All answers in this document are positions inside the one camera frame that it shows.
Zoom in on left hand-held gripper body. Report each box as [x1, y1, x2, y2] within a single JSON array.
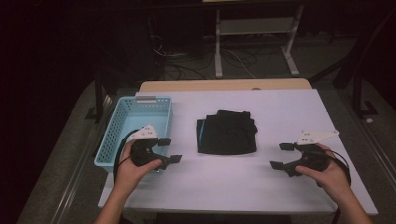
[[128, 123, 163, 167]]

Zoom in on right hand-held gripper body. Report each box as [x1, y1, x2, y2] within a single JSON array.
[[292, 129, 340, 173]]

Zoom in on light blue plastic basket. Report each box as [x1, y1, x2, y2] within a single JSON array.
[[93, 95, 173, 174]]

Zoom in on black pants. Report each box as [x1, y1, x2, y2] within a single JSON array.
[[196, 109, 259, 156]]

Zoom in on person's left hand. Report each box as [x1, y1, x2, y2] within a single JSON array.
[[113, 139, 163, 195]]

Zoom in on person's right hand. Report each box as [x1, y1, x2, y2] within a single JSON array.
[[294, 143, 352, 200]]

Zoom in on white table board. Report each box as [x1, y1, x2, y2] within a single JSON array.
[[97, 89, 379, 217]]

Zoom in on black metal stand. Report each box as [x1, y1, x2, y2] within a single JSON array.
[[311, 8, 396, 119]]

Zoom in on wooden table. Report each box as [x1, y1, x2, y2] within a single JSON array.
[[138, 77, 313, 93]]

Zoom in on white metal stand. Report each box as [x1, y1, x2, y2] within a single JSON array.
[[214, 4, 304, 79]]

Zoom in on left hand-held gripper black cable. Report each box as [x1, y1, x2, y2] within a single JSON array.
[[113, 129, 141, 185]]

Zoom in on hand-held gripper black cable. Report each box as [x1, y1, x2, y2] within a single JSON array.
[[113, 129, 141, 185], [323, 148, 353, 224]]

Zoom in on right hand-held gripper black cable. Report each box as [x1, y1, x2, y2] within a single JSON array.
[[323, 148, 353, 224]]

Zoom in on metal floor rail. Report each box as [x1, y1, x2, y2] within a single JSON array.
[[50, 99, 115, 224], [337, 90, 396, 188]]

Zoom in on tangle of black floor cables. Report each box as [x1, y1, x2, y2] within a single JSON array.
[[151, 43, 260, 80]]

